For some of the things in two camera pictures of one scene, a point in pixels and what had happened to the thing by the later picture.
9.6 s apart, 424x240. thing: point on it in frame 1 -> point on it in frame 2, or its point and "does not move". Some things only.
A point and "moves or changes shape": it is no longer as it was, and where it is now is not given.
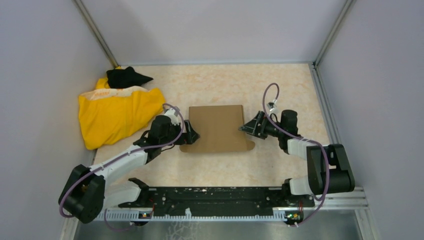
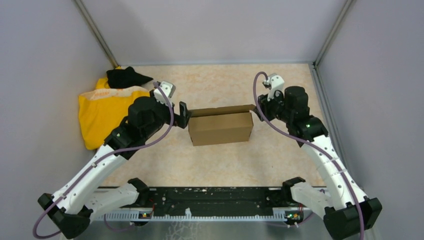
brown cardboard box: x=218 y=127 moves or changes shape
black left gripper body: x=173 y=132 -> x=163 y=115
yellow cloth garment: x=108 y=115 does not move
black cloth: x=126 y=77 does not move
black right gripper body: x=267 y=128 -> x=274 y=108
